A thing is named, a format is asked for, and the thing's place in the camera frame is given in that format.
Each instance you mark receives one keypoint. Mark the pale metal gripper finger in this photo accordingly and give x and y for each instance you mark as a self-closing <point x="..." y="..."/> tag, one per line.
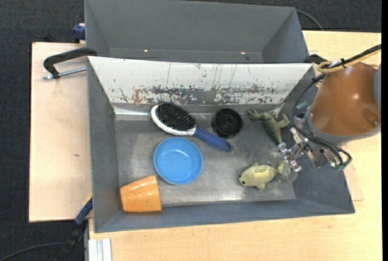
<point x="293" y="170"/>
<point x="280" y="151"/>

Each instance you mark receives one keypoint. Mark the green toy dinosaur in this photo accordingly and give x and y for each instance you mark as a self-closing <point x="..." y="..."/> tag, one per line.
<point x="272" y="124"/>

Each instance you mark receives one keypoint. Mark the yellow-green toy fish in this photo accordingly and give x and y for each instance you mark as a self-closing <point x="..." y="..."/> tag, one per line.
<point x="259" y="175"/>

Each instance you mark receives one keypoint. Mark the black round spool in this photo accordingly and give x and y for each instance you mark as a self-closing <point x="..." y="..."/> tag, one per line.
<point x="227" y="122"/>

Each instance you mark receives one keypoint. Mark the blue bowl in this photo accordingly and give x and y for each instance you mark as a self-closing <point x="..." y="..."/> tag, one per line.
<point x="178" y="161"/>

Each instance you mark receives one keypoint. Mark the blue and white hairbrush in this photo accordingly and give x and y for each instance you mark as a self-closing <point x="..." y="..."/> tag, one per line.
<point x="174" y="118"/>

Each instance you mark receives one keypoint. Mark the grey metal bin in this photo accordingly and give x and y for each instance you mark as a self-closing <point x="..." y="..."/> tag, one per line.
<point x="212" y="26"/>

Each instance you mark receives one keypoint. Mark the orange cup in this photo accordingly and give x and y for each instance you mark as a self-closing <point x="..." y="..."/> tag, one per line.
<point x="141" y="194"/>

